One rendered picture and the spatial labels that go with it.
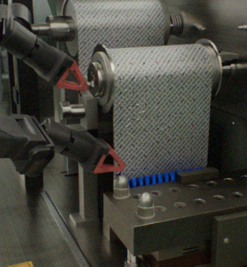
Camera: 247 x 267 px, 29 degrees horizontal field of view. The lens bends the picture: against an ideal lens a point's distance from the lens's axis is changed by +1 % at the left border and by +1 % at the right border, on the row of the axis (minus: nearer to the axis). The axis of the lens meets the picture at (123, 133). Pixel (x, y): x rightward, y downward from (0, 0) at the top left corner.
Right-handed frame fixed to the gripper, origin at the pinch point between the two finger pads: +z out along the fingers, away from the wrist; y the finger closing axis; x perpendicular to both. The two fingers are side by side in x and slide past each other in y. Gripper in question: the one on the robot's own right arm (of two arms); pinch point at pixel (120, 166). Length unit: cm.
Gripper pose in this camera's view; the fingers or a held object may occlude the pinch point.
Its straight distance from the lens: 104.4
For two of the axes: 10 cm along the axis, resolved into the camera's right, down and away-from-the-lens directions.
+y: 3.8, 2.7, -8.8
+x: 4.7, -8.8, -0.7
